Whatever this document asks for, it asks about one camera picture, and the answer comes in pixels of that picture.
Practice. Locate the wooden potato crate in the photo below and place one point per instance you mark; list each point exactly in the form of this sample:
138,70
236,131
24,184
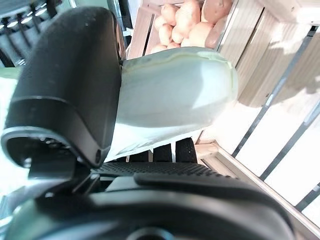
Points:
140,30

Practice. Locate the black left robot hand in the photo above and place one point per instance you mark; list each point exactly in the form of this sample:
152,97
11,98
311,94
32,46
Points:
70,75

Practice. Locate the slatted wooden cabbage crate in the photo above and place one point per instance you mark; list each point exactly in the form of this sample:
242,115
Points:
250,62

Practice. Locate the brown potato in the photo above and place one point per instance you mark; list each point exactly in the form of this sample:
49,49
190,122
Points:
187,12
165,33
160,22
167,13
178,35
200,33
215,10
217,35

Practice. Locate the napa cabbage white green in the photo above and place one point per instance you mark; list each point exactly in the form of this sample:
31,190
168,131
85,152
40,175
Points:
175,87

